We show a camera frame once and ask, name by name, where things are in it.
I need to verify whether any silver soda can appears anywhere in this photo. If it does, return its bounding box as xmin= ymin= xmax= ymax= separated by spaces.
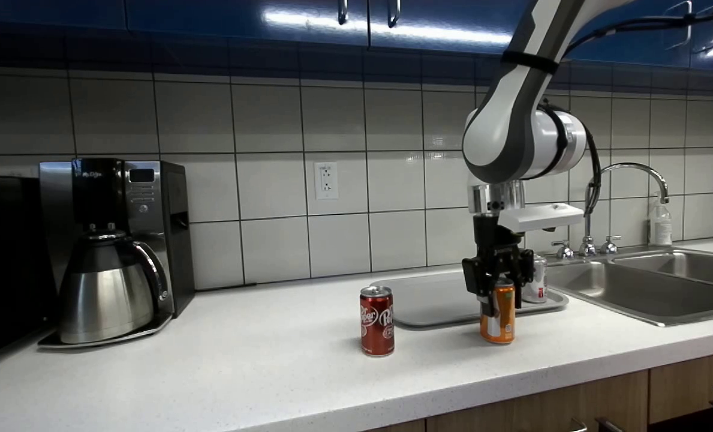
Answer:
xmin=521 ymin=254 xmax=548 ymax=304

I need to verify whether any steel sink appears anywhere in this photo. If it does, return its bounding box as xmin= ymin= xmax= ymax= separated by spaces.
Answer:
xmin=543 ymin=247 xmax=713 ymax=328

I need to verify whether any blue upper cabinet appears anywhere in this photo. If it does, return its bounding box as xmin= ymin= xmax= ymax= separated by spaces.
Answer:
xmin=0 ymin=0 xmax=713 ymax=74

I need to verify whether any chrome tap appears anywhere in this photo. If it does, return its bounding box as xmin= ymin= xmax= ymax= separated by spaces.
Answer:
xmin=550 ymin=161 xmax=671 ymax=260

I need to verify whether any clear soap bottle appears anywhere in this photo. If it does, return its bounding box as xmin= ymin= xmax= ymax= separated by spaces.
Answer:
xmin=648 ymin=191 xmax=673 ymax=247

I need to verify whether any orange soda can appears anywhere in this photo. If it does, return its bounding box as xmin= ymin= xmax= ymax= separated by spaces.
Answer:
xmin=480 ymin=278 xmax=516 ymax=345

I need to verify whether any red soda can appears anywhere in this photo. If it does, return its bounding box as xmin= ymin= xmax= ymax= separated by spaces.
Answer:
xmin=359 ymin=285 xmax=396 ymax=358

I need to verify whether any wooden cabinet door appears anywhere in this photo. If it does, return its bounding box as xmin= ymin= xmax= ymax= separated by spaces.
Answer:
xmin=648 ymin=350 xmax=713 ymax=425
xmin=425 ymin=370 xmax=651 ymax=432

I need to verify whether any black and steel coffee maker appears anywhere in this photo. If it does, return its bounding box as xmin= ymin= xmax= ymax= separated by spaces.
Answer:
xmin=37 ymin=157 xmax=196 ymax=350

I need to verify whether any steel coffee carafe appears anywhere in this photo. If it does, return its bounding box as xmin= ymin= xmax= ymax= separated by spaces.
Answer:
xmin=58 ymin=223 xmax=172 ymax=346

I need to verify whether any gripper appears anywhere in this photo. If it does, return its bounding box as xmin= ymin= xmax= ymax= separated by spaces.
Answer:
xmin=462 ymin=214 xmax=535 ymax=317

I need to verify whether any white wall socket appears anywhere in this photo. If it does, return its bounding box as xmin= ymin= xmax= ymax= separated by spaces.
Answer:
xmin=314 ymin=161 xmax=339 ymax=201

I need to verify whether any black microwave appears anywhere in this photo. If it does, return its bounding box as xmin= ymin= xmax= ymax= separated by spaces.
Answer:
xmin=0 ymin=173 xmax=58 ymax=364

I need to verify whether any grey tray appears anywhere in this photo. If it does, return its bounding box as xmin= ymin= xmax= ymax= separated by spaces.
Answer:
xmin=371 ymin=269 xmax=570 ymax=330

